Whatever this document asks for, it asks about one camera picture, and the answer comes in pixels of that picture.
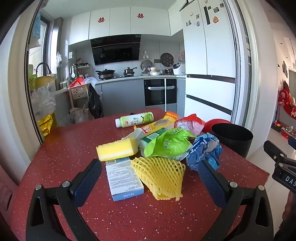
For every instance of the red plastic basket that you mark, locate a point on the red plastic basket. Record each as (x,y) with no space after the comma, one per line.
(76,83)

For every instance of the black wok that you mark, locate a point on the black wok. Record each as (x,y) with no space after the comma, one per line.
(105,73)

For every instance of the yellow sponge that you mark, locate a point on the yellow sponge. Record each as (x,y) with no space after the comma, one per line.
(115,150)

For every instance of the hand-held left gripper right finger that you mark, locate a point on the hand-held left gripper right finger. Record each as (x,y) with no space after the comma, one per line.
(211,180)

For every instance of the white rice cooker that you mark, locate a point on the white rice cooker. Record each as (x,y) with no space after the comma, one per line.
(179,69)

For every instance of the green and white milk carton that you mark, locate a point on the green and white milk carton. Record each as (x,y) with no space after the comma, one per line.
(150,138)

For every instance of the steel cooking pot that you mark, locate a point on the steel cooking pot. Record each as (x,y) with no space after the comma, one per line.
(129,72)

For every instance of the gold foil bag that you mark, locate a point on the gold foil bag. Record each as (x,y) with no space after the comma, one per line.
(47,125)

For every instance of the red festive decoration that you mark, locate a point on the red festive decoration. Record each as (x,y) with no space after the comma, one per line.
(286,102)

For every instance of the red paper-cut sticker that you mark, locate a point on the red paper-cut sticker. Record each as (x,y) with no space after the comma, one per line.
(100,19)
(140,15)

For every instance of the beige perforated basket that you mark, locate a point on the beige perforated basket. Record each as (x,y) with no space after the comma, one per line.
(78,92)

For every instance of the white plastic bag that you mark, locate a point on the white plastic bag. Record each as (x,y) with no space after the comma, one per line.
(90,81)

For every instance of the red trash bin, black liner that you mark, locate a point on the red trash bin, black liner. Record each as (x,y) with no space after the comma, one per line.
(210,126)

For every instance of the white bowl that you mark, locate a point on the white bowl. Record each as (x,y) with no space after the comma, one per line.
(154,72)

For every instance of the red and clear plastic bag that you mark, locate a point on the red and clear plastic bag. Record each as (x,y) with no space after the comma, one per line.
(192,125)

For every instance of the yellow and orange snack packet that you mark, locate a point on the yellow and orange snack packet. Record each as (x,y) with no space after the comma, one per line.
(159,124)

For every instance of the white upper kitchen cabinets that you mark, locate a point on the white upper kitchen cabinets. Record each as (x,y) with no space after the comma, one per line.
(120,20)

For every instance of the black kitchen faucet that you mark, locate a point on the black kitchen faucet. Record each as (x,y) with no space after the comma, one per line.
(42,64)

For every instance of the blue and white medicine box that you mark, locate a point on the blue and white medicine box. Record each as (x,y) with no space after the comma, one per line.
(122,180)

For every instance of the dark round baking tray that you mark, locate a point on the dark round baking tray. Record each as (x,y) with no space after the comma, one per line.
(167,59)

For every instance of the black range hood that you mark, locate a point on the black range hood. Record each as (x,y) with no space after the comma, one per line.
(115,51)

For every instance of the grey round steamer rack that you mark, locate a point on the grey round steamer rack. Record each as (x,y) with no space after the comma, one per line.
(146,64)

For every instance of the person's right forearm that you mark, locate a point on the person's right forearm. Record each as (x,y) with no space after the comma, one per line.
(286,222)

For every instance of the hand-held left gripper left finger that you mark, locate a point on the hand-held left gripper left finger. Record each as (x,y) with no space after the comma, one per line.
(89,178)

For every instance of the black plastic bag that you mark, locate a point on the black plastic bag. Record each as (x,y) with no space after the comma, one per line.
(95,104)

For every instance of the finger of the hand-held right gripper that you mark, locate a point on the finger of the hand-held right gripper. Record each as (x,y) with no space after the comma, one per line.
(271,150)

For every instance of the orange fridge magnet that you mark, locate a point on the orange fridge magnet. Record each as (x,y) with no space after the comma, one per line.
(215,19)

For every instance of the blue plastic bag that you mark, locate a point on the blue plastic bag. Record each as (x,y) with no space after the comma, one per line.
(203,148)

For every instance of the grey kitchen counter cabinets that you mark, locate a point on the grey kitchen counter cabinets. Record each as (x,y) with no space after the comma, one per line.
(120,97)

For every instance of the white and green drink bottle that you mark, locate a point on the white and green drink bottle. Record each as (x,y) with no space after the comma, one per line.
(136,119)

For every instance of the yellow foam fruit net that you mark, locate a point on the yellow foam fruit net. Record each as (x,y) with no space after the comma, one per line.
(159,176)

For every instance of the yellow basin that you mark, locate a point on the yellow basin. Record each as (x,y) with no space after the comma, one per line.
(45,81)

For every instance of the white ladle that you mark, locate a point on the white ladle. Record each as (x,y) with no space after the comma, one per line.
(73,71)

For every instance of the green plastic bag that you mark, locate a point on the green plastic bag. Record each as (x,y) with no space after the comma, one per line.
(166,143)

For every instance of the yellow lattice basket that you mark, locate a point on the yellow lattice basket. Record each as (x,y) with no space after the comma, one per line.
(32,83)

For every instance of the white refrigerator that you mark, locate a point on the white refrigerator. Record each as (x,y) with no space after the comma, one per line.
(208,58)

